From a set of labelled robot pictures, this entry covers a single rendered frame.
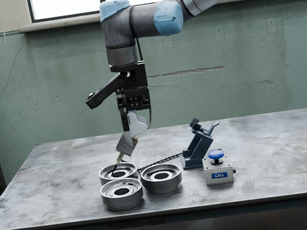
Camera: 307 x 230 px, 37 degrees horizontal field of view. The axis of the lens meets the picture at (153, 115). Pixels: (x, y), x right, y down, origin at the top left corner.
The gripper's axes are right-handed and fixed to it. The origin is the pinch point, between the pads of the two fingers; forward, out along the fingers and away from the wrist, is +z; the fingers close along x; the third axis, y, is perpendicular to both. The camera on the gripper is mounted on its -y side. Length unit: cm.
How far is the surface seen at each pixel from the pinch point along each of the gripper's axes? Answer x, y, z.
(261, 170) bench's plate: -2.1, 33.4, 13.3
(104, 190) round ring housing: -5.9, -7.6, 10.3
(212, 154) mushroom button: -3.8, 20.8, 5.9
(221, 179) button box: -6.3, 22.0, 12.0
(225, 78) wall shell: 156, 54, 27
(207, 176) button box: -6.2, 18.7, 10.7
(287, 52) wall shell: 154, 92, 16
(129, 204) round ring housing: -13.0, -1.6, 11.5
